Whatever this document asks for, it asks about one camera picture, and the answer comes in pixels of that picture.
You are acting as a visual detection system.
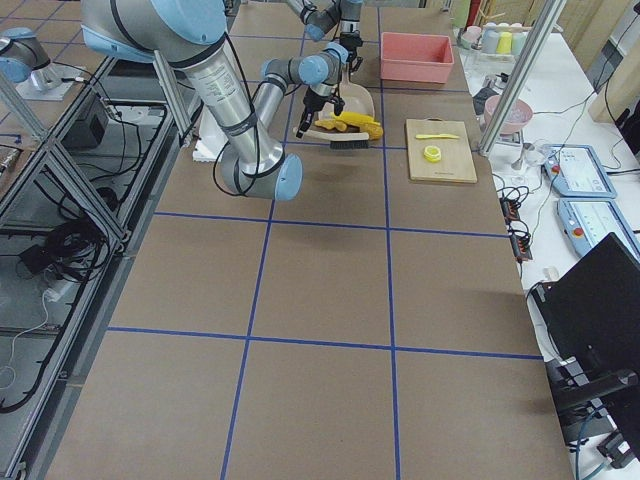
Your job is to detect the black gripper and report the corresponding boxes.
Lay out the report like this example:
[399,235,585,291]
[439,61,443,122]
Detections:
[295,84,345,138]
[339,32,363,74]

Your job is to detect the orange toy ginger piece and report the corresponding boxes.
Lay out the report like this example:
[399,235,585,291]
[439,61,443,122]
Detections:
[314,118,348,133]

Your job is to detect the wooden hand brush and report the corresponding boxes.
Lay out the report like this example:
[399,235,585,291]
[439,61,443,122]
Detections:
[293,128,370,150]

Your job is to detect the beige plastic dustpan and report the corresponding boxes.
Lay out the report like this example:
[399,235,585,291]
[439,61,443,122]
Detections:
[317,67,376,130]

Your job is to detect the yellow toy corn cob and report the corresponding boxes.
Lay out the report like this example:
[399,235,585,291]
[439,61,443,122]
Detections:
[332,111,380,127]

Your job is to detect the brown toy potato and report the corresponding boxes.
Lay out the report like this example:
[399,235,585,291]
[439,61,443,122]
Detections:
[366,124,384,141]

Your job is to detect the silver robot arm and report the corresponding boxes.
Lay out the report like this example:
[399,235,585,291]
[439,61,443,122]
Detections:
[286,0,363,74]
[81,1,349,201]

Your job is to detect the pink plastic bin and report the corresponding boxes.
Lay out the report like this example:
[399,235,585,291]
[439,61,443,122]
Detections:
[380,32,454,84]

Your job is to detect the yellow plastic knife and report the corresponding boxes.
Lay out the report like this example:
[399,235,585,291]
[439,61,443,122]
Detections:
[414,133,460,140]

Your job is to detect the yellow lemon slice toy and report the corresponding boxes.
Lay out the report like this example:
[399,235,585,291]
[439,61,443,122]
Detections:
[422,145,442,163]

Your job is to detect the wooden cutting board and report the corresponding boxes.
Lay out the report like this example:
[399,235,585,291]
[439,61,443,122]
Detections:
[405,119,477,184]

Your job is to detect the stack of coloured cups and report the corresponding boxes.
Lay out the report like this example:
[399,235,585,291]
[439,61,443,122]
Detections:
[458,22,531,56]

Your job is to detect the pink bowl with ice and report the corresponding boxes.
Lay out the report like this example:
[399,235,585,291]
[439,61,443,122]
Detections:
[483,95,533,135]

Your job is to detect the upper blue teach pendant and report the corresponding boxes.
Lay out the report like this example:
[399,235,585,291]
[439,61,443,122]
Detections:
[543,144,617,199]

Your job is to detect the blue teach pendant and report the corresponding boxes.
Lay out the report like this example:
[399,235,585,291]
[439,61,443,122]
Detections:
[543,144,617,199]
[556,198,639,259]

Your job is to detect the lower blue teach pendant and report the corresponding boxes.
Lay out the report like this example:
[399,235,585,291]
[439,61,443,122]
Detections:
[556,198,639,259]

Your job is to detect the black monitor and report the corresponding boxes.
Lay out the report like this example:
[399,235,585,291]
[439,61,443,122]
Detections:
[532,233,639,448]

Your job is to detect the aluminium frame post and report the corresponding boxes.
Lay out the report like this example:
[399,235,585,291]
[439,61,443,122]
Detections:
[478,0,567,157]

